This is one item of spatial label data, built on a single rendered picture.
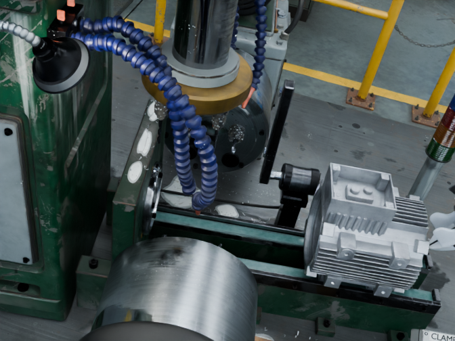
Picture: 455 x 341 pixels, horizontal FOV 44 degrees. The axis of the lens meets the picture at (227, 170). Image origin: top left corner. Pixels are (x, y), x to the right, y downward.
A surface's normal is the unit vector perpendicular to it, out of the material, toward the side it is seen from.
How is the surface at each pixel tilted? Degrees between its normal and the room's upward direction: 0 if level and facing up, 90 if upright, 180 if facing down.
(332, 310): 90
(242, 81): 0
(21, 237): 90
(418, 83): 0
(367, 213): 90
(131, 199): 0
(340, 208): 90
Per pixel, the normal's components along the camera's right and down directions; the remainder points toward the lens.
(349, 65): 0.15, -0.73
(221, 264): 0.55, -0.59
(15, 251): -0.10, 0.66
